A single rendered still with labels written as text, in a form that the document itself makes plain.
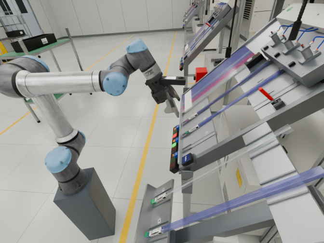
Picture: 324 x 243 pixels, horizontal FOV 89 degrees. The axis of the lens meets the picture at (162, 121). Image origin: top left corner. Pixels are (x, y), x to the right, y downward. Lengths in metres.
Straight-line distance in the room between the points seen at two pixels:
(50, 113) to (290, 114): 0.95
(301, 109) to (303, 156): 0.52
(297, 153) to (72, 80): 1.12
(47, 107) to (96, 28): 9.59
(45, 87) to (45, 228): 1.27
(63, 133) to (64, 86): 0.38
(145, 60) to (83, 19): 9.96
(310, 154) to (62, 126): 1.29
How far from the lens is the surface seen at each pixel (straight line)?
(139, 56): 0.69
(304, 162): 1.12
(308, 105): 0.66
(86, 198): 1.05
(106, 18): 10.07
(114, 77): 0.57
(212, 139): 0.74
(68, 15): 10.97
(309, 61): 0.69
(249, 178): 0.93
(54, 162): 0.93
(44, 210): 1.85
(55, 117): 0.94
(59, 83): 0.66
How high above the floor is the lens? 1.34
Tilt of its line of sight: 37 degrees down
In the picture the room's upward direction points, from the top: 6 degrees counter-clockwise
